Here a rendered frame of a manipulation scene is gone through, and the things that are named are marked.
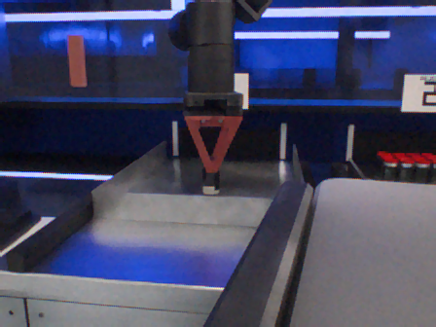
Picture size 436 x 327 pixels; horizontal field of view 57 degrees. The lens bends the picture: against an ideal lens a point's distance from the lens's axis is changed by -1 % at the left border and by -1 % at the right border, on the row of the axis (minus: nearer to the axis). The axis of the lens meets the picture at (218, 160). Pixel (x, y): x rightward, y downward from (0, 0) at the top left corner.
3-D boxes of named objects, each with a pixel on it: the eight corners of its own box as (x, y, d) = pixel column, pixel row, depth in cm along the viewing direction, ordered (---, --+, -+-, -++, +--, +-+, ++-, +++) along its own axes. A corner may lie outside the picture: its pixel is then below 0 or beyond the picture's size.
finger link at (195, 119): (233, 163, 57) (234, 94, 55) (241, 175, 50) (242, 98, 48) (183, 163, 56) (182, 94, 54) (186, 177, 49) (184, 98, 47)
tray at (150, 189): (164, 157, 83) (164, 140, 82) (294, 161, 80) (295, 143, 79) (93, 218, 50) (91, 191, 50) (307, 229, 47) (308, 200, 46)
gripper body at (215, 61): (231, 103, 56) (232, 48, 54) (243, 110, 46) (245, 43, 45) (183, 103, 55) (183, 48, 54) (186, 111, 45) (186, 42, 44)
